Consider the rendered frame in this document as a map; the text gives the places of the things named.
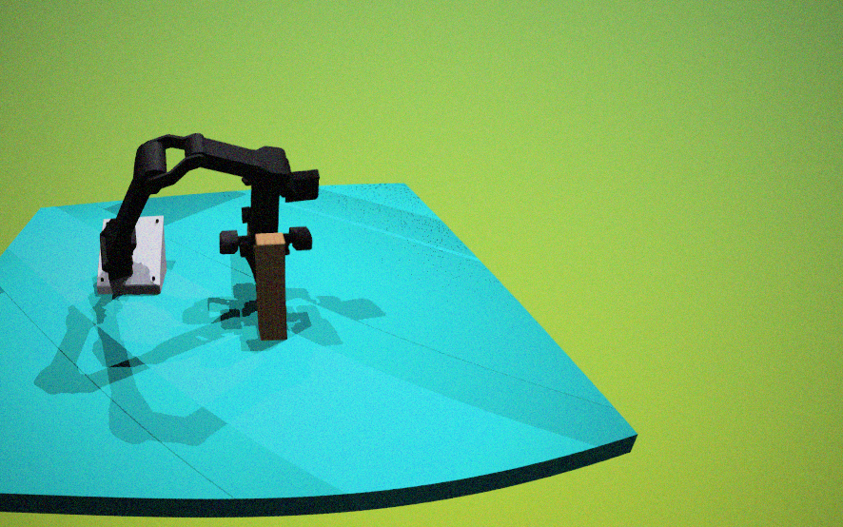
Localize brown wooden post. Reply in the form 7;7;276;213
255;233;287;341

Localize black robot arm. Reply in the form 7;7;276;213
100;133;320;281

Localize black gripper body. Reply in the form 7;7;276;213
219;206;312;254

